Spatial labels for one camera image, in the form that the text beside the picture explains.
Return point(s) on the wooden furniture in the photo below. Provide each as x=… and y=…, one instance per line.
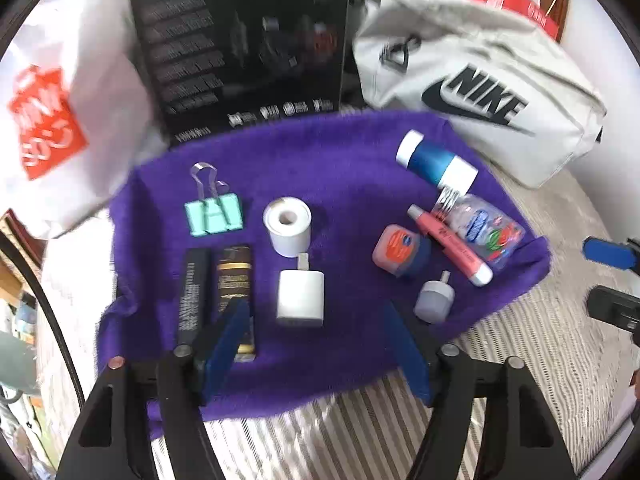
x=15, y=270

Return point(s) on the white charger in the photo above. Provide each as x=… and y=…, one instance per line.
x=300, y=295

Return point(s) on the white tape roll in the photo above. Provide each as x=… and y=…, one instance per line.
x=290, y=237

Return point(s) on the green binder clip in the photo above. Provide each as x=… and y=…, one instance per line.
x=215, y=215

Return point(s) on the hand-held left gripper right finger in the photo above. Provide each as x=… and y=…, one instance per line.
x=407, y=355

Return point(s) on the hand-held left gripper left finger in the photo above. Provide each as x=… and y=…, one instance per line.
x=227, y=345

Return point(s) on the grey bag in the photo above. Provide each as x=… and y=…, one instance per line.
x=450, y=40

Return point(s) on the black and gold cosmetic tube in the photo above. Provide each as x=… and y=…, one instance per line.
x=232, y=275

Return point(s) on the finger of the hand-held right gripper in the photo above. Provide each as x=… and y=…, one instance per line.
x=607, y=255
x=612, y=307

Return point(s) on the pink tube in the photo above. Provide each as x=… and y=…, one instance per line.
x=450, y=245

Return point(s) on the small grey cap bottle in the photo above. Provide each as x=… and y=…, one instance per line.
x=432, y=302

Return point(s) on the black cardboard box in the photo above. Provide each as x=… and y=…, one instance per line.
x=225, y=60

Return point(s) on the blue and white bottle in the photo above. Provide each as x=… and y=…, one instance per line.
x=430, y=160

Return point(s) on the teal cup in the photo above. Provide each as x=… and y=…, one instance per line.
x=17, y=365

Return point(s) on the white shopping bag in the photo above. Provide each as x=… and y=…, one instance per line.
x=100, y=85

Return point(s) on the purple towel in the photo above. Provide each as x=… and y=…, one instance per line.
x=340, y=170

